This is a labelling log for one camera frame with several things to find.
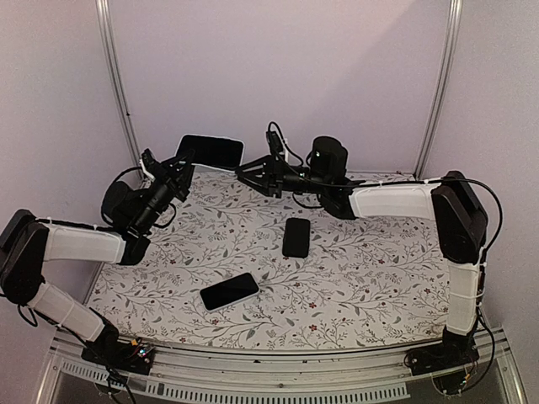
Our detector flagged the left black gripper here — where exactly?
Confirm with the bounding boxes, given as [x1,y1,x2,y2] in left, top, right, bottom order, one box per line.
[134,150,200,234]

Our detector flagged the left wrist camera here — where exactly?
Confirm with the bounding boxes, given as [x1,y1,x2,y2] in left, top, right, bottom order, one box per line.
[140,148,162,181]

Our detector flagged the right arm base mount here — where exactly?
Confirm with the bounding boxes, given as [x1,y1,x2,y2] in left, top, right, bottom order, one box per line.
[403,336,479,396]

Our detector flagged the right aluminium frame post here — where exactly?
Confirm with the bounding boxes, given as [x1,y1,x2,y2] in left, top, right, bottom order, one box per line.
[414,0,463,178]

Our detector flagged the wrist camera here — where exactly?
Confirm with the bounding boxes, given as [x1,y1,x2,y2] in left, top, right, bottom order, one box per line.
[266,121,291,162]
[140,148,162,181]

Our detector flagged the black cased phone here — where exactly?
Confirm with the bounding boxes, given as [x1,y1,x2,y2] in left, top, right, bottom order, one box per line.
[282,218,311,258]

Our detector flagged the floral patterned table mat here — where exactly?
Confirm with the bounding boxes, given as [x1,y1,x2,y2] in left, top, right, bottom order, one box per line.
[88,172,450,351]

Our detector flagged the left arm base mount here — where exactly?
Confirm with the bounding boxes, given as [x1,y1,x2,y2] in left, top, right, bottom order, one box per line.
[81,334,155,375]

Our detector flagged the light blue cased phone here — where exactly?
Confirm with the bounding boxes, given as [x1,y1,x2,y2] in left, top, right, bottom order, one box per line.
[176,134,244,172]

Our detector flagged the white cased phone on table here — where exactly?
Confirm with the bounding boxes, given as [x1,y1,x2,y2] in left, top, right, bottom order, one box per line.
[200,273,260,311]

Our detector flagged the left aluminium frame post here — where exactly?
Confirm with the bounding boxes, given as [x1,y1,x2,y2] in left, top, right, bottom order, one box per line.
[95,0,141,165]

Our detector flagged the front aluminium rail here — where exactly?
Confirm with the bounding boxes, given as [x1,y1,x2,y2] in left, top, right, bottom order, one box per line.
[35,328,528,403]

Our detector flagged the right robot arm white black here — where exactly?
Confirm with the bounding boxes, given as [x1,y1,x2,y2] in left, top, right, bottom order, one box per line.
[235,130,490,367]

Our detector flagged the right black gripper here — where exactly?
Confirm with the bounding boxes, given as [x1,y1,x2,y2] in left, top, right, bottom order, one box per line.
[237,152,330,197]

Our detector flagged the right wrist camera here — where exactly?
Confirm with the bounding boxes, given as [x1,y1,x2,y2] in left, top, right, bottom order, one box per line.
[266,121,291,162]

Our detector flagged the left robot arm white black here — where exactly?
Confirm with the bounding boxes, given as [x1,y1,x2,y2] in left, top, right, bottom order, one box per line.
[1,150,195,365]

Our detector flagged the aluminium frame post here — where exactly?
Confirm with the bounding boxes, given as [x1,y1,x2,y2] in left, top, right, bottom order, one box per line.
[414,0,463,178]
[95,0,141,165]

